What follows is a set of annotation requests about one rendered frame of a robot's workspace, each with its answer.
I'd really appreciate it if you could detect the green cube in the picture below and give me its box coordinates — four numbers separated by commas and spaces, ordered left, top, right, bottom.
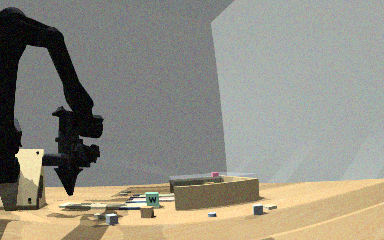
145, 192, 160, 207

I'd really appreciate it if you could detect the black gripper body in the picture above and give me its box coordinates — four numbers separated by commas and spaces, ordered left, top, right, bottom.
42, 133, 91, 169

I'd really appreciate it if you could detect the grey short cylinder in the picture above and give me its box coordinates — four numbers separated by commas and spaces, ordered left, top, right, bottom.
208, 212, 217, 218

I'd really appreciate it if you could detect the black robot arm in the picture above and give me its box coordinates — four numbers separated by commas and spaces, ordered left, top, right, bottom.
0, 7, 104, 184

